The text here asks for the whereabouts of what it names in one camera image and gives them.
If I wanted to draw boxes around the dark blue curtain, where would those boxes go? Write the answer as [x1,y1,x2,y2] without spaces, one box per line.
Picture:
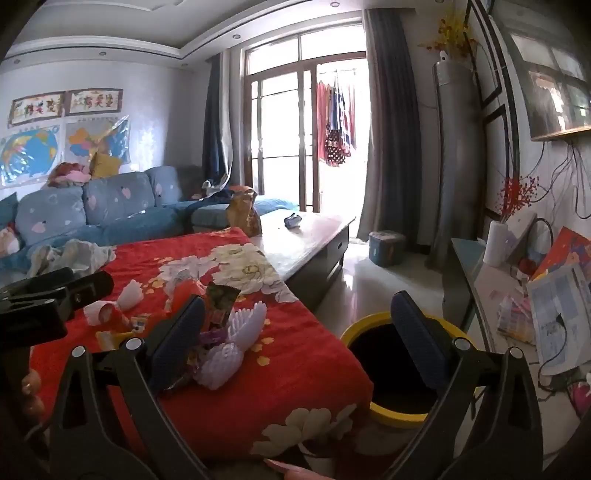
[202,53,241,185]

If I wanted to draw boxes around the small white foam net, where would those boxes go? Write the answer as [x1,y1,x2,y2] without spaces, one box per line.
[115,279,142,310]

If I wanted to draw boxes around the brown paper bag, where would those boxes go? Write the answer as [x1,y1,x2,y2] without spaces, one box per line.
[226,187,263,238]

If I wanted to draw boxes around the blue storage box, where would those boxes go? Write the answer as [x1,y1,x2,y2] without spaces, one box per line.
[368,230,407,267]

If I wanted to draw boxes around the yellow trash bin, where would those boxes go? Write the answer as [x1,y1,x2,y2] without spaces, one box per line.
[339,311,485,430]

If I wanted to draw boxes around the white printed paper sheet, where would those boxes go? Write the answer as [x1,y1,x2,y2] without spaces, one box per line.
[526,263,591,376]

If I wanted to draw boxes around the yellow artificial flowers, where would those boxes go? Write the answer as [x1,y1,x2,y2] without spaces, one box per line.
[418,9,478,63]

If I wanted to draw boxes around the dark wooden coffee table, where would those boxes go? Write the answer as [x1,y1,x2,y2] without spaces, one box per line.
[252,210,358,315]

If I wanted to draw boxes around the television cabinet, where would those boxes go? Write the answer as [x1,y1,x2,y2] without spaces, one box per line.
[443,237,591,462]

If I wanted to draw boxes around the blue patterned sofa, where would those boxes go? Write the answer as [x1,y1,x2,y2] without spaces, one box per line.
[0,165,301,278]

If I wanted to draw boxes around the framed embroidery picture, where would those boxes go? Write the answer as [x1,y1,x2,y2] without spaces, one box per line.
[65,88,124,117]
[8,90,65,128]

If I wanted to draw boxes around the grey curtain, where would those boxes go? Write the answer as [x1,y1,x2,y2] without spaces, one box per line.
[360,9,423,241]

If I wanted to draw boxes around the person's left hand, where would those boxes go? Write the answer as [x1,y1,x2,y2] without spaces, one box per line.
[21,369,47,416]

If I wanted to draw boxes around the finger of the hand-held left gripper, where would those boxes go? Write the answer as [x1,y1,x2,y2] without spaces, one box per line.
[69,271,115,309]

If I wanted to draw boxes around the grey standing air conditioner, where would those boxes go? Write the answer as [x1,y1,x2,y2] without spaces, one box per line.
[431,60,485,273]

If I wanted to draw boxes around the pink plush toy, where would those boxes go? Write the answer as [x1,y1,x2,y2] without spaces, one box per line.
[48,161,92,188]

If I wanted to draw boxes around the hanging clothes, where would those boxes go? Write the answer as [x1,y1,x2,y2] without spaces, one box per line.
[316,69,358,168]

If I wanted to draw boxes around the colourful bead organiser box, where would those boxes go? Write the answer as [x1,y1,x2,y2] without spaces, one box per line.
[496,293,536,344]

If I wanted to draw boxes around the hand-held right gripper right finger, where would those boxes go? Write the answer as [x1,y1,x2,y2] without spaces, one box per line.
[390,290,543,480]

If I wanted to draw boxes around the brown framed glass door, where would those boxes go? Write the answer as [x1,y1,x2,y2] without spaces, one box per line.
[240,28,370,213]

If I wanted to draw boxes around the yellow pillow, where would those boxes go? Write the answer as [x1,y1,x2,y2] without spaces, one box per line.
[90,151,121,179]

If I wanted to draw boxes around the white foam net bundle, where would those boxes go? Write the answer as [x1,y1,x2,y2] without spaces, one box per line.
[191,300,269,392]

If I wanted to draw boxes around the dark printed snack packet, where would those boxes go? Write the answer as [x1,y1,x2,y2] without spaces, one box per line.
[203,281,239,334]

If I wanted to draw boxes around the white desk calendar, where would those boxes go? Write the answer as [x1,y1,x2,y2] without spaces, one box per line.
[505,210,539,252]

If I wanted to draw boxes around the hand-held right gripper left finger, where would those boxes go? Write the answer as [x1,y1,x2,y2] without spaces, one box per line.
[48,294,213,480]

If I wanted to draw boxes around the person's right hand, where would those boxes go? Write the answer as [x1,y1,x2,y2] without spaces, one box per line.
[263,458,324,480]

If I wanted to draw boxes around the yellow snack wrapper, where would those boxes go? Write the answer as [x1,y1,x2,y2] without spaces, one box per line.
[96,330,139,348]

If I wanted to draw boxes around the world map poster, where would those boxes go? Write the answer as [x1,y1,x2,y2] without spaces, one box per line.
[0,127,63,186]

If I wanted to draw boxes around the red floral blanket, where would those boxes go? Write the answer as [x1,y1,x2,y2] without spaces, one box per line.
[30,226,375,464]

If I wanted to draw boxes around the light patterned cloth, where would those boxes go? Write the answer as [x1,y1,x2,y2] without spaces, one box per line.
[28,239,116,278]

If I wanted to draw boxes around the white ribbed vase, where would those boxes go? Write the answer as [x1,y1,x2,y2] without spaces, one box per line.
[482,220,509,268]

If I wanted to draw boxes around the red canvas painting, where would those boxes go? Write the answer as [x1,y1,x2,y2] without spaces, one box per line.
[531,226,591,283]

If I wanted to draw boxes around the red berry branches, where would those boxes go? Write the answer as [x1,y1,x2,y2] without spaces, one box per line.
[496,175,541,223]

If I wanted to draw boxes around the country map poster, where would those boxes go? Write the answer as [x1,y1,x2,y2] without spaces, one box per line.
[65,115,132,168]

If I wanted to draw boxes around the black cable loop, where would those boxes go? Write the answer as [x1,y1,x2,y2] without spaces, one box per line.
[531,217,555,259]

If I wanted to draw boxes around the wall television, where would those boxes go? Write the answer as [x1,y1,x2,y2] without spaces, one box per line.
[505,0,591,141]

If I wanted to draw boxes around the red and white paper cup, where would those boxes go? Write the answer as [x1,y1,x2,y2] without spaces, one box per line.
[85,300,123,329]

